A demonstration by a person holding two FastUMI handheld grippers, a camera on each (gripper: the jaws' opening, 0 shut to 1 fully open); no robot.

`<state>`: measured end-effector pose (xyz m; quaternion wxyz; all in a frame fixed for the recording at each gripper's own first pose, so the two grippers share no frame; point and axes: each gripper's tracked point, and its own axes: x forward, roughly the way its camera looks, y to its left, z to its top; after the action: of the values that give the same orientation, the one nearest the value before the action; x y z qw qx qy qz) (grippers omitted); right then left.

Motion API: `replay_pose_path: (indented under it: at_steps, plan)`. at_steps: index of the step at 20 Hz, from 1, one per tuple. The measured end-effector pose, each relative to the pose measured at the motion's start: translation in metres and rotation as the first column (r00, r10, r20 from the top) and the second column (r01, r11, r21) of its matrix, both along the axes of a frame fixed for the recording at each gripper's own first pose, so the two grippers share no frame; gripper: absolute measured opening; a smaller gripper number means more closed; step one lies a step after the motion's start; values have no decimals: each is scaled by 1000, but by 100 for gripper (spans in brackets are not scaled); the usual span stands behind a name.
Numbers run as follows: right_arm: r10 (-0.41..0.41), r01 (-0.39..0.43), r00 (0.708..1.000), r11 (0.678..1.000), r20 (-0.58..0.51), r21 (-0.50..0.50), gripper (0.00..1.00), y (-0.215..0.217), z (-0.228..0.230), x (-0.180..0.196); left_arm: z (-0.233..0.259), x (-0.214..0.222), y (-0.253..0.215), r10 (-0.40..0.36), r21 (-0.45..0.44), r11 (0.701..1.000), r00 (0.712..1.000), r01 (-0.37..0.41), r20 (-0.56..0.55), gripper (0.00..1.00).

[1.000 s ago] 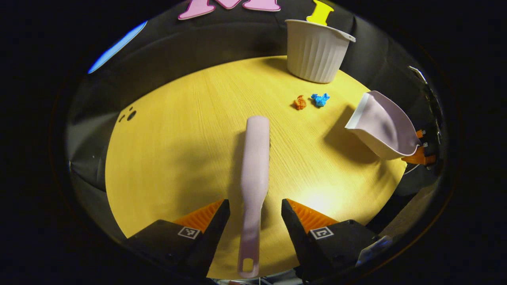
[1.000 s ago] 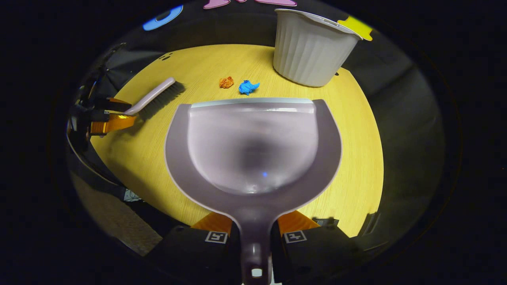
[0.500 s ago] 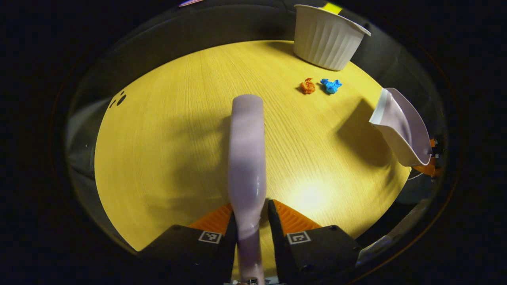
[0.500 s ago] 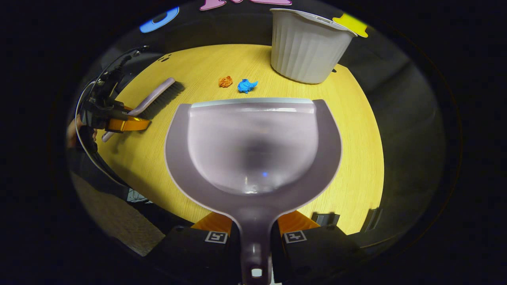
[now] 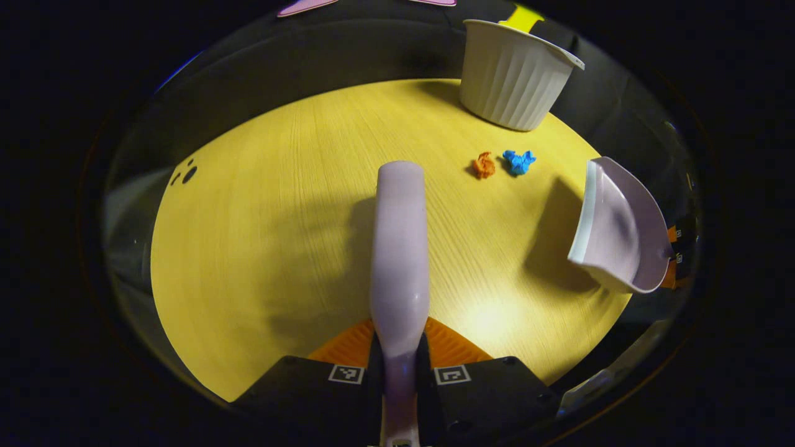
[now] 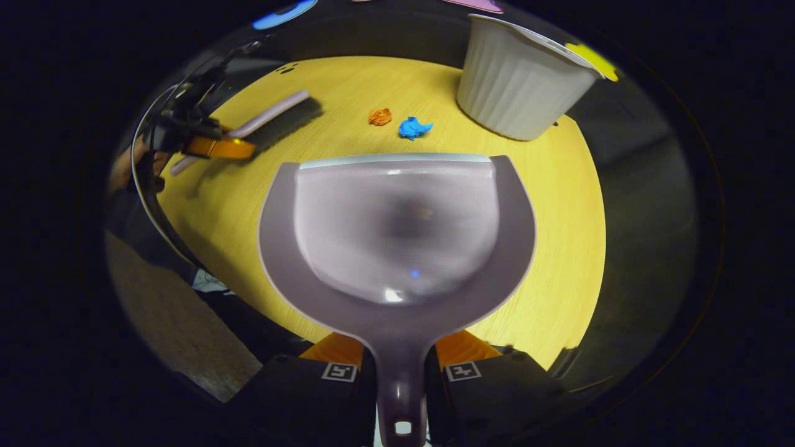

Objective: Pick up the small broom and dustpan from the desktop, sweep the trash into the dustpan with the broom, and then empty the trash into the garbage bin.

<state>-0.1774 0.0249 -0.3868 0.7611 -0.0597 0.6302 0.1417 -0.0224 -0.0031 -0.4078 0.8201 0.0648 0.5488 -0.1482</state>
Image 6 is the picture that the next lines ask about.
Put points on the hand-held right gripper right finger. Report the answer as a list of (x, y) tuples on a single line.
[(490, 403)]

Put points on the small pale pink broom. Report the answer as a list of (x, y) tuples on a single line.
[(279, 115)]

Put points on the white shoe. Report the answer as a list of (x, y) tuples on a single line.
[(210, 282)]

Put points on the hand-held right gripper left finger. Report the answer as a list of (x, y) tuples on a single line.
[(310, 403)]

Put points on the white ribbed garbage bin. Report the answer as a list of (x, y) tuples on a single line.
[(515, 87)]

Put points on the blue paper trash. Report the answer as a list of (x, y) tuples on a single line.
[(413, 128)]

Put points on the yellow wooden desktop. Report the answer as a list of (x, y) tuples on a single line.
[(559, 217)]

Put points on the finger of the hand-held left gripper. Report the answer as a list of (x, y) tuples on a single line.
[(217, 148)]

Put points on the orange paper trash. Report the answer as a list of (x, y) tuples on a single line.
[(380, 117)]

